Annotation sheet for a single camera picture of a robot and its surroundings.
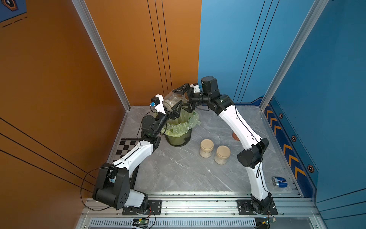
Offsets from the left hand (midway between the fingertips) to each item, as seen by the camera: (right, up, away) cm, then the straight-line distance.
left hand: (175, 97), depth 71 cm
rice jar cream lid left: (+18, -27, +14) cm, 35 cm away
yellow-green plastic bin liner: (+5, -12, +6) cm, 14 cm away
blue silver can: (+58, -46, +8) cm, 74 cm away
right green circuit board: (+46, -61, -2) cm, 77 cm away
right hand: (+1, 0, -1) cm, 1 cm away
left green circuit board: (-18, -63, 0) cm, 66 cm away
